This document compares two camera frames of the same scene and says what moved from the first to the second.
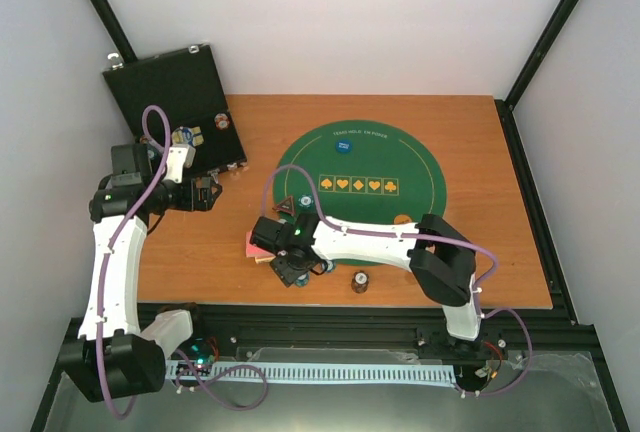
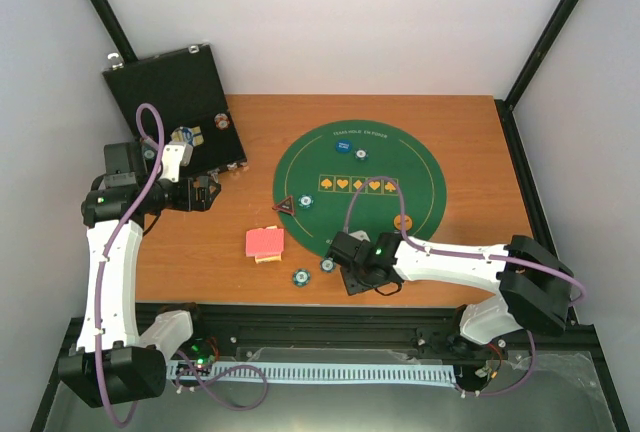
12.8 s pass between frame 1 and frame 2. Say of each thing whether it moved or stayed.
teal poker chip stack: stayed
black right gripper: moved
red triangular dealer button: stayed
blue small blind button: stayed
